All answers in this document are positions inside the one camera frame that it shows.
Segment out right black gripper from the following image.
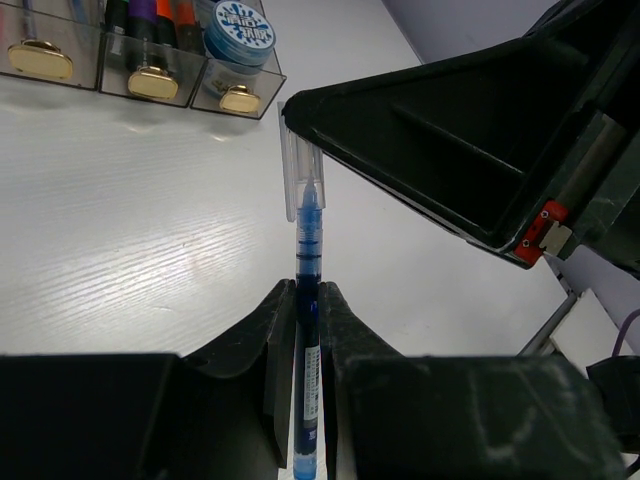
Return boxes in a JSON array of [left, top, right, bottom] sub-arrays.
[[283, 1, 639, 273]]

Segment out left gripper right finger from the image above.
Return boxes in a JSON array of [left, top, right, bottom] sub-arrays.
[[318, 282, 625, 479]]

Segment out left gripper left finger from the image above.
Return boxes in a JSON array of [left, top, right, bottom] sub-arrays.
[[1, 280, 295, 479]]

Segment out clear pen cap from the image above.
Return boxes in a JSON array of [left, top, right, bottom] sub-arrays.
[[277, 101, 326, 223]]

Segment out clear blue pen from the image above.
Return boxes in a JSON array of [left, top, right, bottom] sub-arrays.
[[293, 178, 322, 479]]

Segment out orange highlighter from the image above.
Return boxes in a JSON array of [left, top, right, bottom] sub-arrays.
[[157, 1, 200, 53]]

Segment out purple highlighter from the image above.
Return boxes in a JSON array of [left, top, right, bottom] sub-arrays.
[[126, 0, 158, 72]]

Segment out green highlighter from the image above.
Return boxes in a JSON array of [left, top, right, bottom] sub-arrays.
[[105, 0, 129, 35]]

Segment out clear drawer bin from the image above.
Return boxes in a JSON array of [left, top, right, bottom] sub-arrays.
[[98, 0, 205, 108], [190, 1, 286, 120], [1, 0, 105, 90]]

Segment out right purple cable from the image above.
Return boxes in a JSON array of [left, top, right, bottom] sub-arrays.
[[612, 307, 640, 359]]

